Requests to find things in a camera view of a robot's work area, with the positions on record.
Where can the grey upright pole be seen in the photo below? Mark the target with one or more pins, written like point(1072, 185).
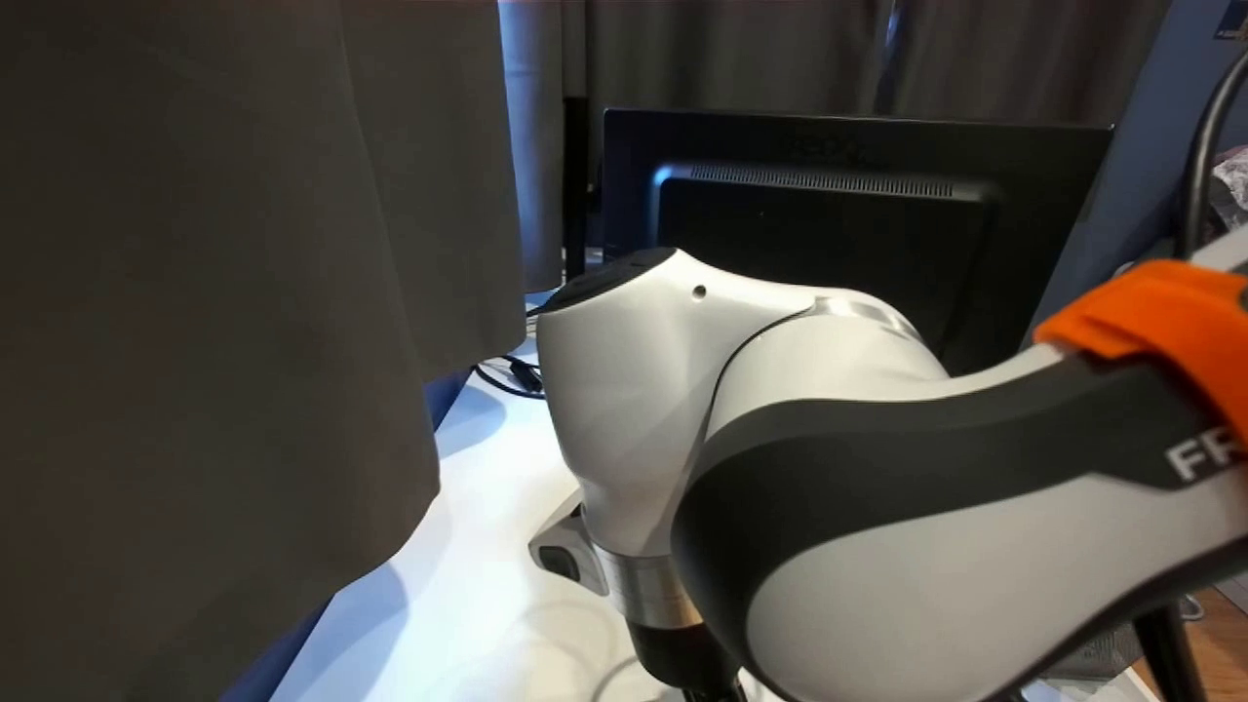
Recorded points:
point(532, 141)

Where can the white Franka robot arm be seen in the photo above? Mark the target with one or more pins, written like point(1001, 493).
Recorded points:
point(832, 519)

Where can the black upright panel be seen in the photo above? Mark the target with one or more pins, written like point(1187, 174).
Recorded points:
point(584, 195)

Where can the grey foreground fabric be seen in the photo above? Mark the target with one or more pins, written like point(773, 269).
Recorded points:
point(221, 337)

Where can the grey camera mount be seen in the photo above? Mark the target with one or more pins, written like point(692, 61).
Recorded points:
point(569, 551)

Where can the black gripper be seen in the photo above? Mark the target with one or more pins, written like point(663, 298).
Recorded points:
point(684, 666)

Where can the black computer monitor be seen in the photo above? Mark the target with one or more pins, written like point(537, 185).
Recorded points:
point(832, 207)

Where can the brown background curtain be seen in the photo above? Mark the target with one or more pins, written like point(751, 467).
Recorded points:
point(782, 52)

